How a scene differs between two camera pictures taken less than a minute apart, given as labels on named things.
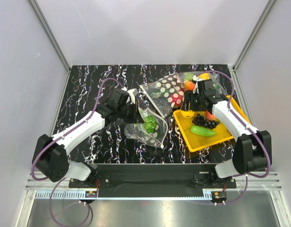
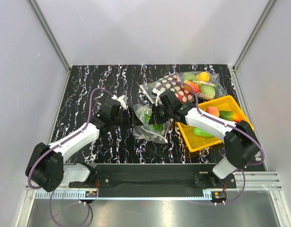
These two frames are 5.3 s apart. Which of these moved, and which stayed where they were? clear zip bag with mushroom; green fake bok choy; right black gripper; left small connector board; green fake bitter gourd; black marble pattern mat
Moved: green fake bok choy; right black gripper
Stayed: clear zip bag with mushroom; green fake bitter gourd; left small connector board; black marble pattern mat
